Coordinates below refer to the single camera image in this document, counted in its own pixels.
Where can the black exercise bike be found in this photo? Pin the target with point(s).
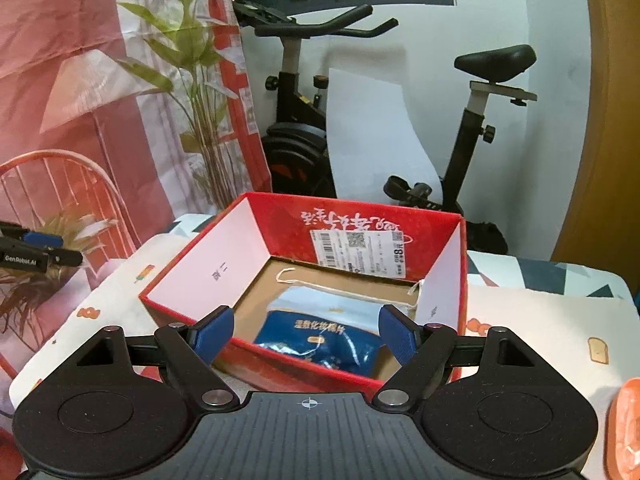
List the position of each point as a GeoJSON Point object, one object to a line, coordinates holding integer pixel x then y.
{"type": "Point", "coordinates": [500, 57]}

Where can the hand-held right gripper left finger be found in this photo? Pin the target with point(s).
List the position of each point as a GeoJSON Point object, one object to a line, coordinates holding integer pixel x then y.
{"type": "Point", "coordinates": [217, 334]}

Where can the printed white tablecloth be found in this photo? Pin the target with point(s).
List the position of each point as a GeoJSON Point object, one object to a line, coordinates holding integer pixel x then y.
{"type": "Point", "coordinates": [540, 320]}

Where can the printed backdrop cloth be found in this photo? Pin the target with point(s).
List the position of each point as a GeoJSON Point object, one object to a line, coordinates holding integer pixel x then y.
{"type": "Point", "coordinates": [75, 85]}

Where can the white paper sheet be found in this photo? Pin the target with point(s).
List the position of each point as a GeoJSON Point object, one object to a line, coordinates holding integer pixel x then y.
{"type": "Point", "coordinates": [370, 135]}

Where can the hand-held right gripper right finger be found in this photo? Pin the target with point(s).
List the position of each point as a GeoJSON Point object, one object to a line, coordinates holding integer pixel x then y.
{"type": "Point", "coordinates": [397, 334]}

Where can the black bag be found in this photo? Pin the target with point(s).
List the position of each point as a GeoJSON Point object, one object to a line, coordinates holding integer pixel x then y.
{"type": "Point", "coordinates": [487, 237]}

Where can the wooden door panel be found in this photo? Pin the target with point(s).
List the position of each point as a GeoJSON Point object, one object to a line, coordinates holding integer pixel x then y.
{"type": "Point", "coordinates": [615, 110]}

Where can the orange round object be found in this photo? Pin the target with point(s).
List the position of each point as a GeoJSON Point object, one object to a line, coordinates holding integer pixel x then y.
{"type": "Point", "coordinates": [627, 430]}

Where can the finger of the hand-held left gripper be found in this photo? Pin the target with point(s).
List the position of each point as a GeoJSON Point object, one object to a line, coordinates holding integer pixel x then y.
{"type": "Point", "coordinates": [44, 239]}
{"type": "Point", "coordinates": [66, 258]}

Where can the red cardboard box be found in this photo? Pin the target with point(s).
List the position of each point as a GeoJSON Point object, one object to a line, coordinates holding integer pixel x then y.
{"type": "Point", "coordinates": [280, 225]}

